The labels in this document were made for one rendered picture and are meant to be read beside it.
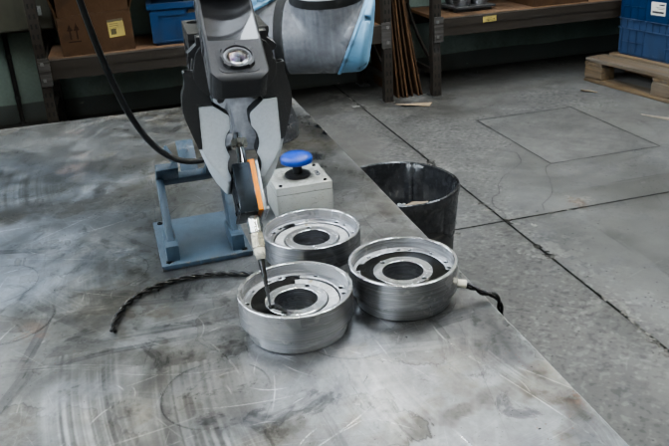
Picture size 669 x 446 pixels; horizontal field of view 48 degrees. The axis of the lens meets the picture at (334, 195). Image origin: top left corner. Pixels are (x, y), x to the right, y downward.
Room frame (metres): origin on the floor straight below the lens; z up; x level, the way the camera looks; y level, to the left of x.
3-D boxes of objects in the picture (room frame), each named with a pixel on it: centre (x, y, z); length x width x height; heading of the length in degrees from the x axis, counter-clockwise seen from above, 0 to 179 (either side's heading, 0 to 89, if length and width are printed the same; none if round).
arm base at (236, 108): (1.21, 0.13, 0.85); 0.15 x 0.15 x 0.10
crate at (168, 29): (4.28, 0.71, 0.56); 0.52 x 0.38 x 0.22; 102
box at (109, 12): (4.12, 1.22, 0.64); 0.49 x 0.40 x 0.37; 110
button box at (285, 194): (0.89, 0.05, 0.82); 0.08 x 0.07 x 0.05; 15
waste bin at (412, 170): (1.91, -0.17, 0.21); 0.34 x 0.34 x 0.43
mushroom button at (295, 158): (0.88, 0.04, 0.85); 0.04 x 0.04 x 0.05
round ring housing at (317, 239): (0.73, 0.03, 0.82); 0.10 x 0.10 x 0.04
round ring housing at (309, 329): (0.60, 0.04, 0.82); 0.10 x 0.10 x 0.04
